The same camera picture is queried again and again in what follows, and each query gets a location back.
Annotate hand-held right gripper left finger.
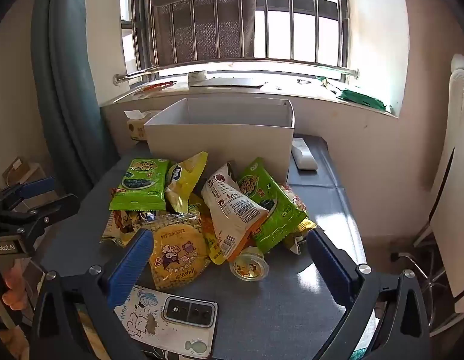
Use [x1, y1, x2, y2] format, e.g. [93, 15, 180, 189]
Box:
[29, 228, 157, 360]

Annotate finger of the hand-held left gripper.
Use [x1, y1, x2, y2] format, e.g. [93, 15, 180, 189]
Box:
[0, 177, 57, 214]
[0, 194, 81, 238]

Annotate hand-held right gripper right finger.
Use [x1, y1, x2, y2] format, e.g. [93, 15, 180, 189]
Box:
[306, 227, 431, 360]

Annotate round yellow cracker packet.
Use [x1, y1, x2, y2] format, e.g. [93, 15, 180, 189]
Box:
[147, 213, 212, 291]

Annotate clear jelly cup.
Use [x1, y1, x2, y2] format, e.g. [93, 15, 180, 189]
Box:
[229, 247, 270, 282]

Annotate white cardboard box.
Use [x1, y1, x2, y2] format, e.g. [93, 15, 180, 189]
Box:
[144, 97, 296, 184]

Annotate person's left hand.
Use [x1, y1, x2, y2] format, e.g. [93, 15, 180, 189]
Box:
[2, 264, 30, 308]

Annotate brown cardboard box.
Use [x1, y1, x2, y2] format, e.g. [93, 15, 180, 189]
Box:
[3, 156, 48, 196]

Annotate brown yellow snack packet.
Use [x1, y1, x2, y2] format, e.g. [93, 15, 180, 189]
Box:
[100, 210, 168, 248]

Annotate yellow green snack packet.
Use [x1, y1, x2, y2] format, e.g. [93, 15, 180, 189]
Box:
[284, 217, 317, 256]

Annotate phone with cartoon case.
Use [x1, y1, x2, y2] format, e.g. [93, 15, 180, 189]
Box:
[114, 285, 218, 359]

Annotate clear round cake packet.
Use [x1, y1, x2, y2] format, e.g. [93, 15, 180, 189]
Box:
[281, 184, 308, 211]

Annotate green seaweed snack packet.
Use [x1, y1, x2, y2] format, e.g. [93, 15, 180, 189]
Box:
[109, 158, 170, 211]
[236, 157, 308, 253]

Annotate teal curtain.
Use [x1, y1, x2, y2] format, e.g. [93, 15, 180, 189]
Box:
[31, 0, 120, 188]

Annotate yellow cartoon snack packet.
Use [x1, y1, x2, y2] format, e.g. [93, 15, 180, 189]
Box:
[164, 151, 209, 214]

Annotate white orange snack packet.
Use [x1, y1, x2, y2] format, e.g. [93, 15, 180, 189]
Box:
[201, 163, 269, 261]

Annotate beige tissue pack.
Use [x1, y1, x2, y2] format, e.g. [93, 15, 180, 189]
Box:
[124, 109, 150, 141]

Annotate white remote control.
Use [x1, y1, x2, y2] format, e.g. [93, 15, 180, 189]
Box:
[291, 137, 318, 171]

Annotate orange pens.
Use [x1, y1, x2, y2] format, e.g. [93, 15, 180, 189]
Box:
[132, 80, 178, 92]

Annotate green cloth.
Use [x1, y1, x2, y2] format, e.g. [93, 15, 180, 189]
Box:
[316, 76, 394, 113]

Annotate grey hanging cloth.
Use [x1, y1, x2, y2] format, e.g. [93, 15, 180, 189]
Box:
[149, 0, 272, 62]

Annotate metal window grille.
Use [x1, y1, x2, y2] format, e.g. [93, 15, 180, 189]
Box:
[114, 0, 360, 85]

